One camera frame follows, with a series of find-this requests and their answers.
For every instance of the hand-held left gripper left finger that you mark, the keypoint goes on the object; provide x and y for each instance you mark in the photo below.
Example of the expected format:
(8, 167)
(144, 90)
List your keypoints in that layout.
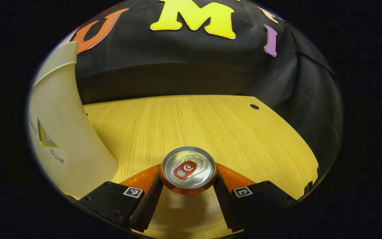
(149, 205)

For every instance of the black backdrop cloth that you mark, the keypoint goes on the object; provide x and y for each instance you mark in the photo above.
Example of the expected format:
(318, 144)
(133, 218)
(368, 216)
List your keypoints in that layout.
(184, 56)

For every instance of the wooden desktop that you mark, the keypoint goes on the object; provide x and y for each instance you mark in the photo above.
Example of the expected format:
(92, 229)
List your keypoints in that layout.
(211, 126)

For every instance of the white desktop garbage bin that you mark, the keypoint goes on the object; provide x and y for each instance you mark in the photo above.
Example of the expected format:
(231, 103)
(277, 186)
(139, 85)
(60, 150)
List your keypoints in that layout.
(61, 116)

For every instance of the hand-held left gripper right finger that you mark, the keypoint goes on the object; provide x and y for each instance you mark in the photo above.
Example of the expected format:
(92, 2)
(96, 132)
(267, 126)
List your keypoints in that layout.
(225, 205)

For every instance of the red pop can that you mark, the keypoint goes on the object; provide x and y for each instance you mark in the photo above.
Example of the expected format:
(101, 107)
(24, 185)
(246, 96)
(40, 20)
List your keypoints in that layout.
(188, 166)

